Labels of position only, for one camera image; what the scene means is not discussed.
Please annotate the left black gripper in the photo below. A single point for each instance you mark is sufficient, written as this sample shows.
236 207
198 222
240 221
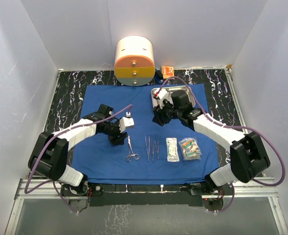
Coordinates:
119 138

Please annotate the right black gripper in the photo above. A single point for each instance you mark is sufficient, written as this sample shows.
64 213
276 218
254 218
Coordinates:
159 115

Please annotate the steel scissors ring handles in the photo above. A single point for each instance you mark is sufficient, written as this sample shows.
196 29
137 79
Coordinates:
128 158

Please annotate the steel forceps ring handles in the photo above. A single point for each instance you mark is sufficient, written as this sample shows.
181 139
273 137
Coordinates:
135 156

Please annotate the long serrated steel forceps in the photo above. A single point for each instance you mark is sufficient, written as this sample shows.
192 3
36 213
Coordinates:
147 143

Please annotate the steel tweezers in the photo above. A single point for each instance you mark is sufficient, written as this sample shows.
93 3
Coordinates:
157 148
153 149

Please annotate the blue surgical cloth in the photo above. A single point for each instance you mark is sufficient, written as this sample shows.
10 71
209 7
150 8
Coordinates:
104 163

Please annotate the long white green pouch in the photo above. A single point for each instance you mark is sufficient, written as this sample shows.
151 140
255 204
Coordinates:
172 151

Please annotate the steel instrument tray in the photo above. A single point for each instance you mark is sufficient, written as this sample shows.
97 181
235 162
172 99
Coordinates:
171 90

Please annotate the white blue supply packet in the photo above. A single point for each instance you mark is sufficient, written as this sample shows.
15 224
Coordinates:
198 151

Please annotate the green clear supply packet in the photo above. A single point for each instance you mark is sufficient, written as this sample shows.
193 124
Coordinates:
188 149

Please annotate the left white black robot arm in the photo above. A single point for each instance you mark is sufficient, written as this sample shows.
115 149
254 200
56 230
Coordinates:
50 153

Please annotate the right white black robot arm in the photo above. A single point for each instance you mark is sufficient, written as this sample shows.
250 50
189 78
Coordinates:
247 152

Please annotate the blue black clip tool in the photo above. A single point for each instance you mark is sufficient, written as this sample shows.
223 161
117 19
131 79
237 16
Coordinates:
158 76

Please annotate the small orange spiral notebook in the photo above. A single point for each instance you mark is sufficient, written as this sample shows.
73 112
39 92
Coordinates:
167 72

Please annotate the round three-drawer storage box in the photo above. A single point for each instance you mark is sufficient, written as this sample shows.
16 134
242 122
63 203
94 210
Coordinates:
134 61

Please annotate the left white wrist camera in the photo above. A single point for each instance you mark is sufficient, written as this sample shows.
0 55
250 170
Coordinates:
126 122

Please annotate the aluminium frame rail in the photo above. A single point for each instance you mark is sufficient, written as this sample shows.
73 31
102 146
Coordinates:
244 209

